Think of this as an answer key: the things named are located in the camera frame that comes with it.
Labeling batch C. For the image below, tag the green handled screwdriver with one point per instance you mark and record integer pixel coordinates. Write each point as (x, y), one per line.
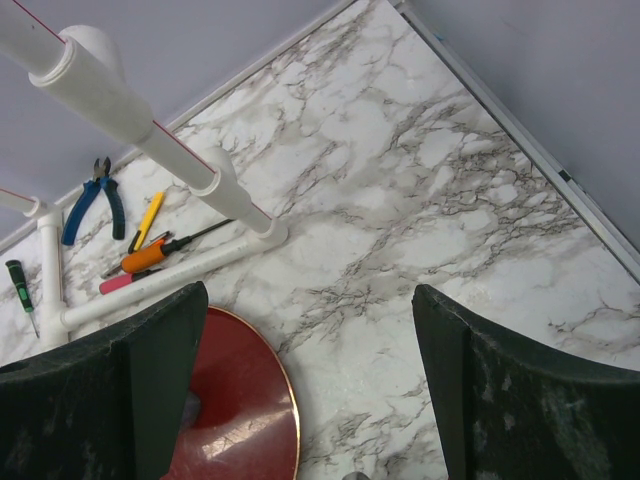
(17, 275)

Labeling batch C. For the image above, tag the small grey cup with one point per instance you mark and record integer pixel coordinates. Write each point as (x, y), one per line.
(191, 411)

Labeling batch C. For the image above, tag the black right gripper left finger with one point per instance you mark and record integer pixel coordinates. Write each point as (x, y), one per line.
(108, 405)

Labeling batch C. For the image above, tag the orange handled screwdriver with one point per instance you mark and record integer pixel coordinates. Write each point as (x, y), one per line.
(158, 252)

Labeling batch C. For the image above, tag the dark red round tray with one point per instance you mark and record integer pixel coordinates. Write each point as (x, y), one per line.
(248, 426)

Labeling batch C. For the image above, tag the yellow utility knife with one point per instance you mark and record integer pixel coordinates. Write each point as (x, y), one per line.
(146, 222)

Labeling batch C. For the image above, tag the ribbed grey cup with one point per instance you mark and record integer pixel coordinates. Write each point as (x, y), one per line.
(356, 476)

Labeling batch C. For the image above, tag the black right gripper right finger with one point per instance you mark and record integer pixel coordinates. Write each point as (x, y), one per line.
(509, 407)

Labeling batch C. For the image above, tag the white PVC pipe frame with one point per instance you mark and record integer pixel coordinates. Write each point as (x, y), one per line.
(81, 68)

